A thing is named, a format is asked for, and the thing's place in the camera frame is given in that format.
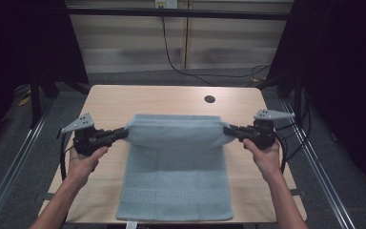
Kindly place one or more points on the grey tape strip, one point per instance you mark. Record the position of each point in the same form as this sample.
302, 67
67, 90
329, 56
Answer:
47, 196
300, 193

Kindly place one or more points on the black horizontal frame bar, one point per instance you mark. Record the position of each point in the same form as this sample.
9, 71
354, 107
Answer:
171, 13

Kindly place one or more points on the white wall socket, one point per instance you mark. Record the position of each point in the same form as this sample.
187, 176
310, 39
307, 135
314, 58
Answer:
166, 4

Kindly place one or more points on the person's left hand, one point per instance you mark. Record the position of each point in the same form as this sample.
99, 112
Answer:
82, 167

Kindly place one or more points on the dark curtain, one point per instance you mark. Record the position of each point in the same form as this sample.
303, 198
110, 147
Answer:
22, 47
343, 79

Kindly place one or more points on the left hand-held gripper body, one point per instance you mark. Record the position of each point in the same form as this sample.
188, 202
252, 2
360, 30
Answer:
85, 140

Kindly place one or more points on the aluminium floor rail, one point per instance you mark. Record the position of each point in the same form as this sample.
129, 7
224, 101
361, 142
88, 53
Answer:
16, 165
317, 165

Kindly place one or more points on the yellow floor marker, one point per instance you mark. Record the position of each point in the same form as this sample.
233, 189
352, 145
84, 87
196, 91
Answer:
24, 101

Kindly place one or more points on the small black floor strip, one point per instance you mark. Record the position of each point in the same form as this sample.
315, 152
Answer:
59, 133

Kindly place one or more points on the person's right hand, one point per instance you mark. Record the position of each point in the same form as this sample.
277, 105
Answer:
265, 162

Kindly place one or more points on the round dark table grommet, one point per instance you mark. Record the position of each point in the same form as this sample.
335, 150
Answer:
209, 99

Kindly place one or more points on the black metal stand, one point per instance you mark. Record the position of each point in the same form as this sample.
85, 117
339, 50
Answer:
35, 101
298, 98

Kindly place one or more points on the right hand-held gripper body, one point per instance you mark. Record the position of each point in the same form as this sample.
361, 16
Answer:
262, 132

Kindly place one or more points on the light blue towel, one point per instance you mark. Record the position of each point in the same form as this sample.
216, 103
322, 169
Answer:
174, 171

